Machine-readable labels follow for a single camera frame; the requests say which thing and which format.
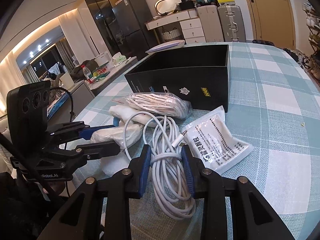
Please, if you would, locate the oval mirror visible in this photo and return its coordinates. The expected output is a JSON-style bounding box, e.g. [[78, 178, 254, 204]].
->
[[155, 0, 187, 15]]

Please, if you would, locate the white cloth bundle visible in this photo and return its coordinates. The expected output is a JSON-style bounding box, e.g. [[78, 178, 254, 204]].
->
[[90, 105, 150, 153]]

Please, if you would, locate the white foam sheet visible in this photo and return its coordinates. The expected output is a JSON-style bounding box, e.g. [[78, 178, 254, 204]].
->
[[102, 152, 131, 178]]

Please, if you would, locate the black cardboard box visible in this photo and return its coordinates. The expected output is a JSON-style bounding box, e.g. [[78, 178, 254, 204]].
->
[[124, 44, 230, 113]]

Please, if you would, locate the side counter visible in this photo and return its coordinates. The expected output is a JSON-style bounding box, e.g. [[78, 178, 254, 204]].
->
[[72, 56, 138, 98]]

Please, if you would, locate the checked tablecloth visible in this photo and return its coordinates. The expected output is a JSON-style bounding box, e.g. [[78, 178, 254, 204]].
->
[[66, 41, 320, 240]]

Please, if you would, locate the beige suitcase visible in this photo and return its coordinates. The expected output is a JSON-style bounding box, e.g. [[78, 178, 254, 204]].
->
[[196, 4, 225, 43]]

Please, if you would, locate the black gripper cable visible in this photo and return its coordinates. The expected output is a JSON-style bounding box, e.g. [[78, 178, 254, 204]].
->
[[49, 87, 76, 198]]

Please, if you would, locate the shoe rack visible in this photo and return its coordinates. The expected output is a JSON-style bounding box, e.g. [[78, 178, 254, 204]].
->
[[301, 1, 320, 80]]

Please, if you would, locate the red cap water bottle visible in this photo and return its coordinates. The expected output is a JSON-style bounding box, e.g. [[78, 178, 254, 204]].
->
[[81, 64, 96, 84]]

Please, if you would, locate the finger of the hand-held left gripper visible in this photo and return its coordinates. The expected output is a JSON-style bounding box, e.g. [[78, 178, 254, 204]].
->
[[37, 141, 121, 168], [46, 117, 122, 147]]

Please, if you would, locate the beige door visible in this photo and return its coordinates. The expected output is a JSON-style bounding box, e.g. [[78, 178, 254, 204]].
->
[[241, 0, 296, 47]]

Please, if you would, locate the colourful snack packet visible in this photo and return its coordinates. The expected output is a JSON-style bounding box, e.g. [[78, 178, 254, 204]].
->
[[93, 66, 111, 79]]

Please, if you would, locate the white printed pouch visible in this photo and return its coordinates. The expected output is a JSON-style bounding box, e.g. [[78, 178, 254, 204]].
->
[[180, 106, 252, 175]]

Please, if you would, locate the black bag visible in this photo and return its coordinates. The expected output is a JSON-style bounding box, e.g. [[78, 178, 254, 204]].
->
[[176, 0, 196, 9]]

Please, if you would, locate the clear bag of beige cords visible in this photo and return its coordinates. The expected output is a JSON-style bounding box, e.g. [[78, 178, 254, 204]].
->
[[112, 92, 192, 119]]

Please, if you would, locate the dark glass cabinet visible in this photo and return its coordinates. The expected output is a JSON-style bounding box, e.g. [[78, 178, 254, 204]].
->
[[85, 0, 125, 56]]

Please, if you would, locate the white flat plate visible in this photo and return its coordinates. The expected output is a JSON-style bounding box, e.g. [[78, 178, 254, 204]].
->
[[146, 40, 185, 54]]

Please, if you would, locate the silver suitcase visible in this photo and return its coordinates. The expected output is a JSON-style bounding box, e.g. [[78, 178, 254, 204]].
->
[[217, 4, 247, 42]]

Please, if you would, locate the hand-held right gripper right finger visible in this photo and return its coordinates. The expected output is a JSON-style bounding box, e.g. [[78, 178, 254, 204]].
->
[[181, 145, 296, 240]]

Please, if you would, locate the white square container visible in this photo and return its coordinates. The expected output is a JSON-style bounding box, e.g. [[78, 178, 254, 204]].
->
[[60, 73, 74, 84]]

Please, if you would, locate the white woven basket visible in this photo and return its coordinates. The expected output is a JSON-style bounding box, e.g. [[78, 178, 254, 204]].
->
[[161, 29, 182, 43]]

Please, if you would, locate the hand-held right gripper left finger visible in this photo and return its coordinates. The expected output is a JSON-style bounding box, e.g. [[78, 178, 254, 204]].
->
[[35, 145, 153, 240]]

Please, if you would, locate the white charging cable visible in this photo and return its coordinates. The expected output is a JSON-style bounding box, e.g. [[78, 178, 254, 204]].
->
[[124, 112, 197, 222]]

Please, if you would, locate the white dresser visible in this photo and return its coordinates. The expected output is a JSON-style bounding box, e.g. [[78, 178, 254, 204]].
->
[[145, 8, 207, 44]]

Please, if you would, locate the green tissue box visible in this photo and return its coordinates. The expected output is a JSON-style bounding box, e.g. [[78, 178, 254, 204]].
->
[[112, 52, 128, 63]]

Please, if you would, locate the dark grey refrigerator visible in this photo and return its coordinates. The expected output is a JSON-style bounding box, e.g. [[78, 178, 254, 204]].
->
[[112, 0, 157, 58]]

